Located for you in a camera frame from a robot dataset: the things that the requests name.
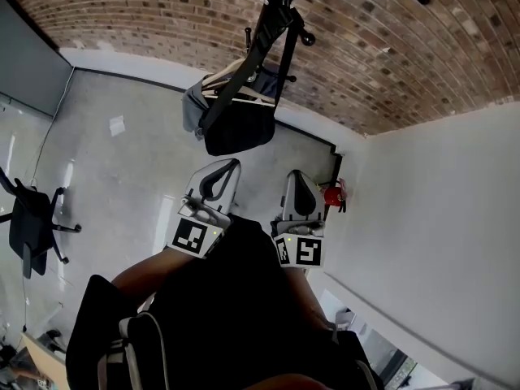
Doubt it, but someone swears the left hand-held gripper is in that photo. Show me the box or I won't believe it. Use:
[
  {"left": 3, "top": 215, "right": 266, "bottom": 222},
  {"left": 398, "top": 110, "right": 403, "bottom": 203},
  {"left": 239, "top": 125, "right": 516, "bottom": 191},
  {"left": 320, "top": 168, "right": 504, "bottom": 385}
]
[{"left": 165, "top": 158, "right": 243, "bottom": 260}]

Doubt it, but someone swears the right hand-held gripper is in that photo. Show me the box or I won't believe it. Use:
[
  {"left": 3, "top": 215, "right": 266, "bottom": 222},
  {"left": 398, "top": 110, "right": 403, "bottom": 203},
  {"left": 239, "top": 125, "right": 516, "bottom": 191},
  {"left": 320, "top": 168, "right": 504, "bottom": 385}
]
[{"left": 270, "top": 169, "right": 327, "bottom": 269}]

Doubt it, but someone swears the black shoulder bag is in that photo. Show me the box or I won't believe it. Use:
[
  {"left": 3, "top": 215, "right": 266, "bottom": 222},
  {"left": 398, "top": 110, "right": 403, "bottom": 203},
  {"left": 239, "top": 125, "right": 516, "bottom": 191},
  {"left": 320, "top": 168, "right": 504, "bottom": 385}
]
[{"left": 200, "top": 6, "right": 304, "bottom": 157}]

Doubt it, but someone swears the person's left forearm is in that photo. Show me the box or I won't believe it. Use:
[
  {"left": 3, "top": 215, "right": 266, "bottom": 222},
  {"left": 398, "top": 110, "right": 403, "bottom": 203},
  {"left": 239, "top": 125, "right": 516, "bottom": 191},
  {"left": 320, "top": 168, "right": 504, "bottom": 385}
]
[{"left": 110, "top": 245, "right": 197, "bottom": 301}]

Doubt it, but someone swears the person's right forearm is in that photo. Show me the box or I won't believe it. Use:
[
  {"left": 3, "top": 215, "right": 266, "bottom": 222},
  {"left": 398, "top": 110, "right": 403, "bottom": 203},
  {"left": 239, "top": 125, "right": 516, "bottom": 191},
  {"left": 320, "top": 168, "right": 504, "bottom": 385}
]
[{"left": 284, "top": 266, "right": 339, "bottom": 333}]

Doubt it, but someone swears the red fire extinguisher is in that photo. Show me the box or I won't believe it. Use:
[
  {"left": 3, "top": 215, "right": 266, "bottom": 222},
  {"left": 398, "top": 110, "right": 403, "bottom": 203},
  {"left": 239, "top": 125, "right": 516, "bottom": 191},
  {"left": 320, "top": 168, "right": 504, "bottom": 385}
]
[{"left": 322, "top": 177, "right": 349, "bottom": 214}]

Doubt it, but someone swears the grey hanging garment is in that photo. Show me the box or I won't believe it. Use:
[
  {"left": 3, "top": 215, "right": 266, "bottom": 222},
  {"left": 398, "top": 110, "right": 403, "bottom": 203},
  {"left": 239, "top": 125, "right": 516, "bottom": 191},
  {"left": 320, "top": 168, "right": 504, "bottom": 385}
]
[{"left": 180, "top": 73, "right": 213, "bottom": 142}]

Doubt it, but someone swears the beige wooden hanger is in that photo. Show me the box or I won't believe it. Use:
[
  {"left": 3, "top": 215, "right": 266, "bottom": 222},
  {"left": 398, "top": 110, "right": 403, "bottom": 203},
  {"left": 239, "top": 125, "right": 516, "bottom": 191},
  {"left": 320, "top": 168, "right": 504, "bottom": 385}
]
[{"left": 201, "top": 63, "right": 278, "bottom": 107}]

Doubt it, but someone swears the person's black clothing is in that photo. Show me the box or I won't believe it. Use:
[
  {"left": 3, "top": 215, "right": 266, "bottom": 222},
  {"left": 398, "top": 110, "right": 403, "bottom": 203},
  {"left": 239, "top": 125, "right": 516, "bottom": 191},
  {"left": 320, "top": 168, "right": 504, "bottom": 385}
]
[{"left": 64, "top": 216, "right": 385, "bottom": 390}]

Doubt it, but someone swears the white paper sheet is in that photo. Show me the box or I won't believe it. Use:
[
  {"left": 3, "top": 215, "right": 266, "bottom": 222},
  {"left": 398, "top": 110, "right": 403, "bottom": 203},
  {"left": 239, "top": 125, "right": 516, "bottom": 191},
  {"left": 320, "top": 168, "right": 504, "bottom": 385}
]
[{"left": 108, "top": 114, "right": 128, "bottom": 138}]

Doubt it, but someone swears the black office chair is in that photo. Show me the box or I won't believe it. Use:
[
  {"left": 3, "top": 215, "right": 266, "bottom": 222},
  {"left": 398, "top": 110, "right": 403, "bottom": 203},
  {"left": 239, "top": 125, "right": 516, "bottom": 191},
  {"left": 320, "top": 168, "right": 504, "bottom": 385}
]
[{"left": 0, "top": 165, "right": 83, "bottom": 280}]

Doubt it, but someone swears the light wooden board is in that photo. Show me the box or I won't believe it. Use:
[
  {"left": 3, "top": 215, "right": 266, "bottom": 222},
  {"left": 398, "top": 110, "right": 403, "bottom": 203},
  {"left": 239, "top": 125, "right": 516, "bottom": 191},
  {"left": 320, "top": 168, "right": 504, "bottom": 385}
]
[{"left": 19, "top": 330, "right": 68, "bottom": 390}]

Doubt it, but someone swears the thin white cable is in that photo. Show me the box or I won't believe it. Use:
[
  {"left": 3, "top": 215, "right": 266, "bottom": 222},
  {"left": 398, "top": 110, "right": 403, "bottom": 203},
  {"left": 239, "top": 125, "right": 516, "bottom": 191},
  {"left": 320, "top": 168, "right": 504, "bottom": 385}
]
[{"left": 23, "top": 66, "right": 77, "bottom": 189}]

